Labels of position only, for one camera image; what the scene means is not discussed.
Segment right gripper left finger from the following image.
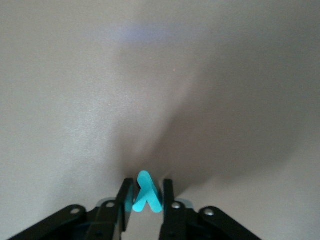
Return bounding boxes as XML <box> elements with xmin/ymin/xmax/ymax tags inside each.
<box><xmin>7</xmin><ymin>178</ymin><xmax>134</xmax><ymax>240</ymax></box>

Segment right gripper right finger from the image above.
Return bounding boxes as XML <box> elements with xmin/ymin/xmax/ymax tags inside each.
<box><xmin>158</xmin><ymin>179</ymin><xmax>262</xmax><ymax>240</ymax></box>

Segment teal letter y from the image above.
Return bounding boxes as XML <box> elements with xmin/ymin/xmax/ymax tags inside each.
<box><xmin>131</xmin><ymin>170</ymin><xmax>163</xmax><ymax>214</ymax></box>

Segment brown table cover sheet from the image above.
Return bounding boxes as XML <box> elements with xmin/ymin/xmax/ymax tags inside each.
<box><xmin>0</xmin><ymin>0</ymin><xmax>320</xmax><ymax>240</ymax></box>

